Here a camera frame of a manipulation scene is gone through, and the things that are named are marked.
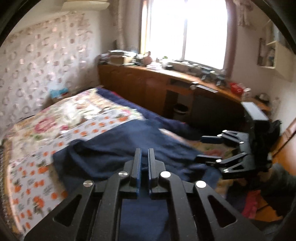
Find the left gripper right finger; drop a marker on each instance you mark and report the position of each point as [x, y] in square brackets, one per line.
[196, 211]

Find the floral quilt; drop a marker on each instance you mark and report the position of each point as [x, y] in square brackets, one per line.
[57, 120]

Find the white wall shelf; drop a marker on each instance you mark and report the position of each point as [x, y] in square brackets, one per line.
[274, 53]

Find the circle patterned sheer curtain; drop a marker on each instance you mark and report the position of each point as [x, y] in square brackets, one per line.
[56, 54]

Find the window with brown frame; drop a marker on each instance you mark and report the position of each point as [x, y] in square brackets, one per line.
[203, 32]

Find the pink piggy bank figurine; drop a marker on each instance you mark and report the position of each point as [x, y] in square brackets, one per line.
[147, 60]

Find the wall air conditioner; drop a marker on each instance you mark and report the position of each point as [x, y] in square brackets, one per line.
[85, 5]

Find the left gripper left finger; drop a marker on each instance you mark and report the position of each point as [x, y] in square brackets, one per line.
[93, 211]

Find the stack of papers and books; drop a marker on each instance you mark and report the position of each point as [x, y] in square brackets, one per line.
[117, 57]

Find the tied beige window curtain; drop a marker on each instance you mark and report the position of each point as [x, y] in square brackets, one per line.
[118, 9]

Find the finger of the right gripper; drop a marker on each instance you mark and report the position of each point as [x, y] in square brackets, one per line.
[235, 167]
[227, 138]

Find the orange fruit print bedsheet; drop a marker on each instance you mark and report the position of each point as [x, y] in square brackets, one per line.
[34, 188]

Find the long wooden cabinet desk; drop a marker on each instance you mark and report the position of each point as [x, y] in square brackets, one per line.
[214, 108]

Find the tissue box with blue bag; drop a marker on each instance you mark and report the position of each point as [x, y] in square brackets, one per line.
[58, 93]

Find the navy printed t-shirt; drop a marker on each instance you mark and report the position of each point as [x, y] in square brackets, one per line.
[99, 158]

